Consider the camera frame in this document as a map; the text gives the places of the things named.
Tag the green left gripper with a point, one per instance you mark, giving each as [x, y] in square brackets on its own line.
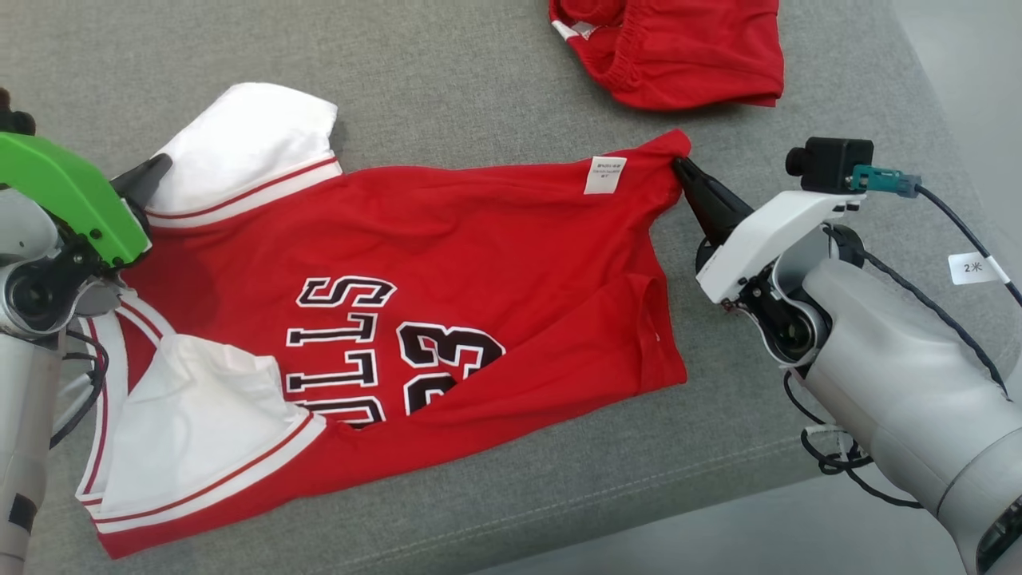
[72, 192]

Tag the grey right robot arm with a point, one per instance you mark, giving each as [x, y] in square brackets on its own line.
[894, 367]

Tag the grey fabric sofa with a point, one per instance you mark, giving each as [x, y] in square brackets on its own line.
[479, 96]

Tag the red shorts white stripe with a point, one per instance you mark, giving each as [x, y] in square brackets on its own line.
[687, 56]

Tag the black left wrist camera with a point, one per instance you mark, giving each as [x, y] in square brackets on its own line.
[14, 120]

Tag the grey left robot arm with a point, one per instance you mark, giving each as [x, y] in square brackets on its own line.
[24, 447]

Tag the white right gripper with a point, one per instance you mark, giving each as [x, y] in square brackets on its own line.
[766, 239]

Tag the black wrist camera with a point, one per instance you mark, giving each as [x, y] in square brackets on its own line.
[14, 120]
[834, 164]

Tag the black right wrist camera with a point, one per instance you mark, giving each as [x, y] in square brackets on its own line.
[834, 164]

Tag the red Bulls basketball jersey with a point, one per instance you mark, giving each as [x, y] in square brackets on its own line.
[479, 255]

